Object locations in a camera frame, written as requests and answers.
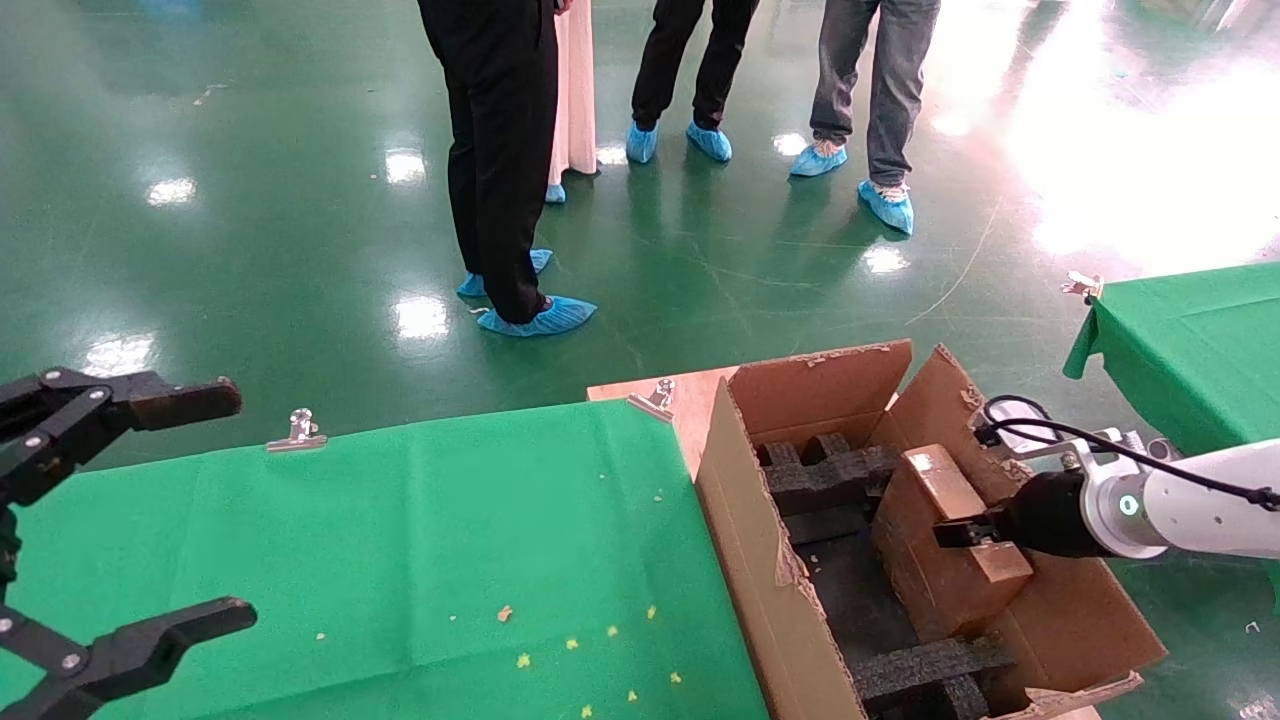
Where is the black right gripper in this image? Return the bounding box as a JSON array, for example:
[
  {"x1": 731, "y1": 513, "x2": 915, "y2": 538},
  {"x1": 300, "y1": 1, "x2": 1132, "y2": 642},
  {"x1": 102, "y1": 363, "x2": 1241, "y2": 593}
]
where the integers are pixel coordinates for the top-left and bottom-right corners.
[{"x1": 933, "y1": 470, "x2": 1111, "y2": 559}]

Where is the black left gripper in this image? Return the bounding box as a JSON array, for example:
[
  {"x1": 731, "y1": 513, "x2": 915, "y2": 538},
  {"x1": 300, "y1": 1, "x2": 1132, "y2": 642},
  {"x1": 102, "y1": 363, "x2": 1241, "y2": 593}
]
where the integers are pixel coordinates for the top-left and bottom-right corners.
[{"x1": 0, "y1": 368, "x2": 259, "y2": 720}]

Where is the small brown cardboard box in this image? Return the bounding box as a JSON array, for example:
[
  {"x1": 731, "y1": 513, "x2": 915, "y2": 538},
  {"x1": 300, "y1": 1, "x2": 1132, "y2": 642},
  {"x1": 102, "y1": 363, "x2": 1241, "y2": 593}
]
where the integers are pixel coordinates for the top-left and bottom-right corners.
[{"x1": 872, "y1": 445, "x2": 1034, "y2": 641}]

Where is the large open cardboard carton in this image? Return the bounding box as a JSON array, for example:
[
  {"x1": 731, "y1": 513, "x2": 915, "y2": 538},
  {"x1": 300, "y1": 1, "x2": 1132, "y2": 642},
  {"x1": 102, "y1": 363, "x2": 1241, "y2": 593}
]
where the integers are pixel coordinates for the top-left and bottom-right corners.
[{"x1": 695, "y1": 338, "x2": 1168, "y2": 720}]

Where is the black foam insert block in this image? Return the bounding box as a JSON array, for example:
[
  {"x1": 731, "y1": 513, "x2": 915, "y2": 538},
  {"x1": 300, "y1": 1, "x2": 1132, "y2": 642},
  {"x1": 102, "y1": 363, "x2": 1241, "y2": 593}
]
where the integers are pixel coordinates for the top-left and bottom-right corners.
[
  {"x1": 755, "y1": 432, "x2": 901, "y2": 546},
  {"x1": 850, "y1": 637, "x2": 1016, "y2": 720}
]

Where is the large green tablecloth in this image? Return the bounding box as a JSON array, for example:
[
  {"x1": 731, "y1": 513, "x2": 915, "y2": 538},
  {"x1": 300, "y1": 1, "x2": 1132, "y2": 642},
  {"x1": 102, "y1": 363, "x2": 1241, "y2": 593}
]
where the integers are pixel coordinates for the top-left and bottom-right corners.
[{"x1": 0, "y1": 400, "x2": 771, "y2": 720}]

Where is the green side table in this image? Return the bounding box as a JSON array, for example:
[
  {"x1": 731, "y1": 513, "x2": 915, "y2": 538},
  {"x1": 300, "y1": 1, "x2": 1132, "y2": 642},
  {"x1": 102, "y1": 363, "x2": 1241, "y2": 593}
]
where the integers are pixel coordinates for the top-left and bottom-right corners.
[{"x1": 1062, "y1": 262, "x2": 1280, "y2": 459}]

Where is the person in grey jeans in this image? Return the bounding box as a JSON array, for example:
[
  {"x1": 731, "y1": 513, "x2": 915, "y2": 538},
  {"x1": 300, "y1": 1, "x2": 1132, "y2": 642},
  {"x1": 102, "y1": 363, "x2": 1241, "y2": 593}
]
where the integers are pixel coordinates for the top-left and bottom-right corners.
[{"x1": 810, "y1": 0, "x2": 941, "y2": 188}]

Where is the person in wide black trousers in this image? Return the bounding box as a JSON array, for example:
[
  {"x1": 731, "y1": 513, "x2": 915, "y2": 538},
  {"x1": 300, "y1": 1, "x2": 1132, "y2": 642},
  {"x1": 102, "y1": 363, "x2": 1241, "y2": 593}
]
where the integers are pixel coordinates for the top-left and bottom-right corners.
[{"x1": 417, "y1": 0, "x2": 561, "y2": 323}]

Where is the person in slim black trousers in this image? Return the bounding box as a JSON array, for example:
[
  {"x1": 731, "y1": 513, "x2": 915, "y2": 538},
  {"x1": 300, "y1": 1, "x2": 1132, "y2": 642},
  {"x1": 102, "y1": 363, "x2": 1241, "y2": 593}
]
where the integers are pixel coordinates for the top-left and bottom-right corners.
[{"x1": 632, "y1": 0, "x2": 761, "y2": 131}]

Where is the person in pale pink skirt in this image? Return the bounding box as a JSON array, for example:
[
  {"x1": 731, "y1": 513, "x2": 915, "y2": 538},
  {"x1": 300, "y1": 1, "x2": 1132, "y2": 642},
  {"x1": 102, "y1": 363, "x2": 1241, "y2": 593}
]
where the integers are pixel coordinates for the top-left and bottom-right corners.
[{"x1": 545, "y1": 0, "x2": 599, "y2": 186}]

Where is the black camera cable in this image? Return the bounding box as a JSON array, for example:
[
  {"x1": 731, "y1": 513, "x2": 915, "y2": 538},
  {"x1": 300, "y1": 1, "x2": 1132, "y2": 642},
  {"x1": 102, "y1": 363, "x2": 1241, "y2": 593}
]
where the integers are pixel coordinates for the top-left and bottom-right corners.
[{"x1": 975, "y1": 395, "x2": 1280, "y2": 511}]

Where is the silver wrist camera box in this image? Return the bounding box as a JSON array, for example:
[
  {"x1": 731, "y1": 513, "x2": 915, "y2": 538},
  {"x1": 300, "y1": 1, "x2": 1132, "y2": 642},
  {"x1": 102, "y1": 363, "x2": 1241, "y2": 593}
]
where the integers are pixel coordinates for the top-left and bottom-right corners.
[{"x1": 990, "y1": 400, "x2": 1061, "y2": 456}]

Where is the silver camera mount bracket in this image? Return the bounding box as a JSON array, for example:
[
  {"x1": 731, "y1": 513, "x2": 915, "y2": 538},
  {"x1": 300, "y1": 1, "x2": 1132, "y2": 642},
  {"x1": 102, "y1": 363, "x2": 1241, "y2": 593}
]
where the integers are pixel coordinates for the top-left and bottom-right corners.
[{"x1": 1010, "y1": 428, "x2": 1176, "y2": 473}]

